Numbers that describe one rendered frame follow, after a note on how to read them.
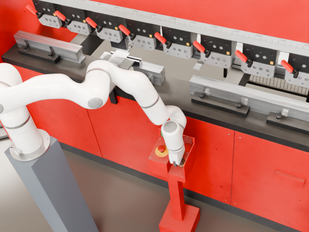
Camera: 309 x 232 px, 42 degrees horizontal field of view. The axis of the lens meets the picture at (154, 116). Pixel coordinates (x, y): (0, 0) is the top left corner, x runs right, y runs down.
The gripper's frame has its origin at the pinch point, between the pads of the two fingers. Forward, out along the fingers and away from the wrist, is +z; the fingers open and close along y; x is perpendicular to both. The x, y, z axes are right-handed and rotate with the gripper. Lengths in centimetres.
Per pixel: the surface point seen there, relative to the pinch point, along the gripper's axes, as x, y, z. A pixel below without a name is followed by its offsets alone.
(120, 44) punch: -46, -45, -31
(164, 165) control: -5.7, 5.7, -4.1
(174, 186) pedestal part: -5.2, 4.2, 22.8
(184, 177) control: 4.4, 6.7, 2.1
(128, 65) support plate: -40, -38, -23
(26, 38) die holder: -116, -47, -21
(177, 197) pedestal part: -4.5, 5.7, 33.7
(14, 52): -127, -41, -13
